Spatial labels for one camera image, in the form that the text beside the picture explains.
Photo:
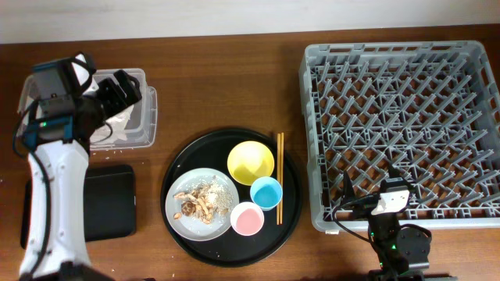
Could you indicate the clear plastic waste bin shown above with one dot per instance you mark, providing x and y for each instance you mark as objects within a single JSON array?
[{"x": 141, "y": 129}]

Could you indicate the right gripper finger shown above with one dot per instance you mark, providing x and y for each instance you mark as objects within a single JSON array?
[
  {"x": 393, "y": 173},
  {"x": 348, "y": 190}
]

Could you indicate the yellow bowl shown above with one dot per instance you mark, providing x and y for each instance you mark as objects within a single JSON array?
[{"x": 249, "y": 161}]

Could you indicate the food scraps on plate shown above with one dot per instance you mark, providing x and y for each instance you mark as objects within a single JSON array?
[{"x": 205, "y": 200}]

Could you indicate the right wooden chopstick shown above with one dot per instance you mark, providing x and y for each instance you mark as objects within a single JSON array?
[{"x": 282, "y": 175}]

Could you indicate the left wooden chopstick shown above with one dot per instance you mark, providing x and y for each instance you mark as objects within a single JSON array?
[{"x": 278, "y": 179}]

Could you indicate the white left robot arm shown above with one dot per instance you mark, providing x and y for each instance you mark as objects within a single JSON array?
[{"x": 55, "y": 129}]

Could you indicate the grey plate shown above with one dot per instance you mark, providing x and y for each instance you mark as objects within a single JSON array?
[{"x": 191, "y": 228}]

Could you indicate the grey dishwasher rack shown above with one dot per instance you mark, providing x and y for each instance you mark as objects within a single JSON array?
[{"x": 431, "y": 109}]

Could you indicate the round black serving tray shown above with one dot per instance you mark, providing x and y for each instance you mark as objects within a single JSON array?
[{"x": 232, "y": 249}]

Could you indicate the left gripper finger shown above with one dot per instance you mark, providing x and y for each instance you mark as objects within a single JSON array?
[
  {"x": 111, "y": 96},
  {"x": 130, "y": 91}
]

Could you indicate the black rectangular tray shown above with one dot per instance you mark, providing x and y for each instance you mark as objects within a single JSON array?
[{"x": 109, "y": 203}]

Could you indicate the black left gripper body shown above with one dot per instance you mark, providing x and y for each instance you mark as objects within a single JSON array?
[{"x": 90, "y": 102}]

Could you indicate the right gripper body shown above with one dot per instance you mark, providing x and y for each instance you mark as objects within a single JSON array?
[{"x": 406, "y": 204}]

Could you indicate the wooden chopstick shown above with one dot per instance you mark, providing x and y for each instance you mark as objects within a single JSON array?
[
  {"x": 282, "y": 175},
  {"x": 278, "y": 179}
]

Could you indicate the blue cup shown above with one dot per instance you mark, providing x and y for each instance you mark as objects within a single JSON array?
[{"x": 266, "y": 192}]

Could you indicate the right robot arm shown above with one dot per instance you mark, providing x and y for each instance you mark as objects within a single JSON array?
[{"x": 402, "y": 250}]

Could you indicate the pink cup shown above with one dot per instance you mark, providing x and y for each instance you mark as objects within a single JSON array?
[{"x": 247, "y": 219}]

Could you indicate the white tissue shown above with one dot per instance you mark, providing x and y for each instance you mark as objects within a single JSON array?
[{"x": 104, "y": 135}]

